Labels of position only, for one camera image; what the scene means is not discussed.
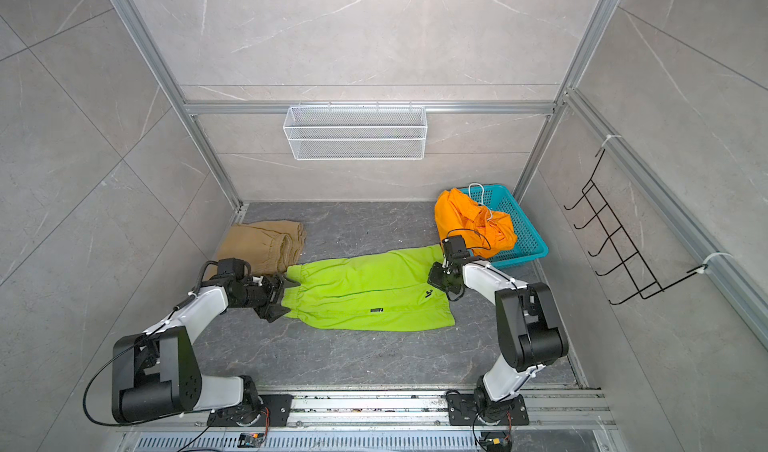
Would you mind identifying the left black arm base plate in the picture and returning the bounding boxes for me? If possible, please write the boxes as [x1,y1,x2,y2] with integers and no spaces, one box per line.
[206,394,294,427]

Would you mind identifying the orange shorts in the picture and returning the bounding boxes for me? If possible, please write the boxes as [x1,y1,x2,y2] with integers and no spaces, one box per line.
[434,188,518,259]

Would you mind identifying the lime green shorts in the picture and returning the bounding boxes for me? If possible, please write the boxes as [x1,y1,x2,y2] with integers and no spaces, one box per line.
[281,245,455,332]

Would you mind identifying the yellow black connector right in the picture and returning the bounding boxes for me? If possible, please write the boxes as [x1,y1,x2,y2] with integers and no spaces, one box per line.
[478,432,513,452]

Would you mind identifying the khaki tan shorts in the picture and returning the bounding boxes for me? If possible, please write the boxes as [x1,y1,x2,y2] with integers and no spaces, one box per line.
[216,221,307,275]

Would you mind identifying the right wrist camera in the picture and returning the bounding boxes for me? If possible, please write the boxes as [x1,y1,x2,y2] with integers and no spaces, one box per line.
[441,235,473,265]

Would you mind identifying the teal plastic basket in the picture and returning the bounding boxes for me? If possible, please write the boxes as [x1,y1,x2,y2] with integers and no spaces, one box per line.
[460,183,549,269]

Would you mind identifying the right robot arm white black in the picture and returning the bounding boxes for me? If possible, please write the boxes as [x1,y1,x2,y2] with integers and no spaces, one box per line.
[428,260,569,425]

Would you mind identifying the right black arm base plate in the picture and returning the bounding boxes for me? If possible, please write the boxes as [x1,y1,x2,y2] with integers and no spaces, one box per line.
[444,389,530,427]

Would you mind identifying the aluminium frame rail front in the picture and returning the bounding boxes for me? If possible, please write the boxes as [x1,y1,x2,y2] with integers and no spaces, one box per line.
[116,388,619,434]

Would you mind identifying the small green circuit board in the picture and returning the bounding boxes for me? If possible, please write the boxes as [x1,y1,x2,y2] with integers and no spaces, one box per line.
[237,432,268,448]

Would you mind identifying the white wire mesh basket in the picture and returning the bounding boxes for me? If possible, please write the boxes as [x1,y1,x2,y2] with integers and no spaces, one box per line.
[283,104,428,161]

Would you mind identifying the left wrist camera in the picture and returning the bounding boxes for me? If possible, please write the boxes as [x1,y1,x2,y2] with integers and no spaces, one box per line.
[216,258,252,281]

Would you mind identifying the black wire hook rack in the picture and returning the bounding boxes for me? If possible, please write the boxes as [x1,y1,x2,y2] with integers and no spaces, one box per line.
[562,148,710,307]

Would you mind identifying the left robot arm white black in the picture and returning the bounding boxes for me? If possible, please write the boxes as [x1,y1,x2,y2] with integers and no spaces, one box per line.
[112,274,296,427]

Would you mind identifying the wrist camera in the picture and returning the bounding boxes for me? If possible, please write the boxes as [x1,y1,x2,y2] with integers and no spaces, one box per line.
[216,258,252,281]
[441,235,473,265]

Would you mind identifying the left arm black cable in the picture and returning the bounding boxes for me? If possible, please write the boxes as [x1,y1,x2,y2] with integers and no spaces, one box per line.
[82,343,139,427]

